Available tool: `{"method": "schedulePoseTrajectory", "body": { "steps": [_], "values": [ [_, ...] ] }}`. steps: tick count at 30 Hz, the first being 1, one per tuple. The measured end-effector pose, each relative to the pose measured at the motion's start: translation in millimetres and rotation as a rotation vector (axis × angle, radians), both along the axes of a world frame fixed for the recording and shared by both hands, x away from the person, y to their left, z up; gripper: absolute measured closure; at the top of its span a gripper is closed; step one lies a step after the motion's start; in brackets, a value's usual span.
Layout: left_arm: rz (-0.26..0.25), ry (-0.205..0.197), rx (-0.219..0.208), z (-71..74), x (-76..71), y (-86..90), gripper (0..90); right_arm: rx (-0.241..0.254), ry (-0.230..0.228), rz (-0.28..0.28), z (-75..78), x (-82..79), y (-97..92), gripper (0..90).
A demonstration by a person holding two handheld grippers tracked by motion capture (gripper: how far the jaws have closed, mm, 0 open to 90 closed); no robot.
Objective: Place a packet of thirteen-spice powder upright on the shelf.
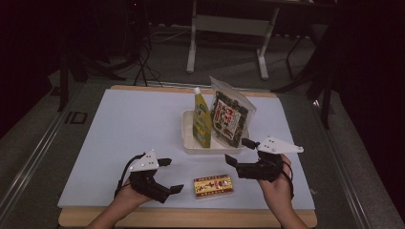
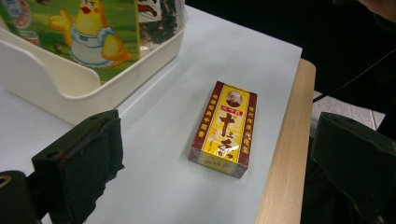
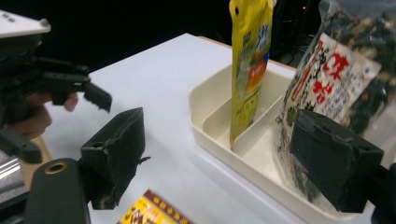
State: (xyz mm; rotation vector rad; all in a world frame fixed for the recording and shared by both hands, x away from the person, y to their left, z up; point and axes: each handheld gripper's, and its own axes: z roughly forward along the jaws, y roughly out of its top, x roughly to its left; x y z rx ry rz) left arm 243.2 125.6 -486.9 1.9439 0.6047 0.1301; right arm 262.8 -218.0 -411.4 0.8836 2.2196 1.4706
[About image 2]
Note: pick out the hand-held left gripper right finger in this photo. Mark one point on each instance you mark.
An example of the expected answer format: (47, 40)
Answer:
(358, 161)

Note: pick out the yellow and red seasoning box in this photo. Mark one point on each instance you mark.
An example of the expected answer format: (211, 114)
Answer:
(224, 130)

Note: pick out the clear bag of dried seaweed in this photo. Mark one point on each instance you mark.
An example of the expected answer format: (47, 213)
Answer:
(158, 28)

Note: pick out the cream plastic storage box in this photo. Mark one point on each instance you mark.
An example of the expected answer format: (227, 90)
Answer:
(62, 99)

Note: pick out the yellow green seasoning bag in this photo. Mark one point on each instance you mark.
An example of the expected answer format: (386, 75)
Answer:
(93, 31)

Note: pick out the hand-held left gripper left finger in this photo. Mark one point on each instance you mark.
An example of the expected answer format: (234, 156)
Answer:
(81, 161)

